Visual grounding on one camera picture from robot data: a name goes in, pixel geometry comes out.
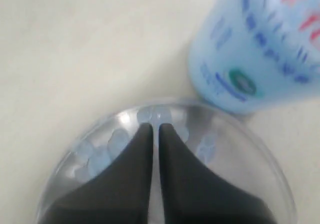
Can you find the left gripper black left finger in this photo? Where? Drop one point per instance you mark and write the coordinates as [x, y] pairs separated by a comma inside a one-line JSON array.
[[119, 194]]

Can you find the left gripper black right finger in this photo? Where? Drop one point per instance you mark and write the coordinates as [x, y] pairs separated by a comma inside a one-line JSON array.
[[194, 194]]

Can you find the blue soap pump bottle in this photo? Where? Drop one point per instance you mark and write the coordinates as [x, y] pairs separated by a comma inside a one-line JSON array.
[[251, 54]]

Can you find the round steel plate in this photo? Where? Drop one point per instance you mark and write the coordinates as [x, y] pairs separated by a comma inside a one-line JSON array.
[[222, 143]]

